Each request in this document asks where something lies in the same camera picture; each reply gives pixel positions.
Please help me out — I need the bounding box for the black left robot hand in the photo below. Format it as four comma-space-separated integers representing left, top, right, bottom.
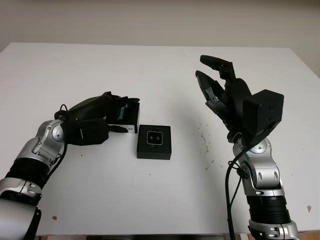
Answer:
54, 91, 141, 134

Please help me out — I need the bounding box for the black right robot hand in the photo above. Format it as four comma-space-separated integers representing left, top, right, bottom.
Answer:
194, 54, 253, 141

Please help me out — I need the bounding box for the black RealSense box lid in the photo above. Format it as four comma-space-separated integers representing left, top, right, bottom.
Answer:
106, 101, 141, 134

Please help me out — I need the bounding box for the small silver square camera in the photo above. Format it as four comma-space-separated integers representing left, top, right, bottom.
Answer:
146, 130, 164, 147

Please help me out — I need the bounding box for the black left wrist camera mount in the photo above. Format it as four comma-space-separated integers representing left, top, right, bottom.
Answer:
64, 118, 110, 147

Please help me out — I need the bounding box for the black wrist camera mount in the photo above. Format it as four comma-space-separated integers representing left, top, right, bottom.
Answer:
64, 118, 110, 147
242, 89, 285, 144

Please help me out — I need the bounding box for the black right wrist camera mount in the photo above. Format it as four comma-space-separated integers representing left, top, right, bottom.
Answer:
242, 89, 285, 144

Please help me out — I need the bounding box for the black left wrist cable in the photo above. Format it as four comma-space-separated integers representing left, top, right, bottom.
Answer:
43, 103, 70, 189

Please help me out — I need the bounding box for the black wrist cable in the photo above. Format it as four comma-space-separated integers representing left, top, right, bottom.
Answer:
224, 146, 251, 240
43, 103, 70, 189

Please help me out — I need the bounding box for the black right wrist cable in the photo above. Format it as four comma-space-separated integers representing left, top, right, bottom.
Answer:
224, 146, 251, 240

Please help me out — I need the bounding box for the black camera box base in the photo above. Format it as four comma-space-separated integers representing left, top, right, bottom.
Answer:
136, 124, 173, 161

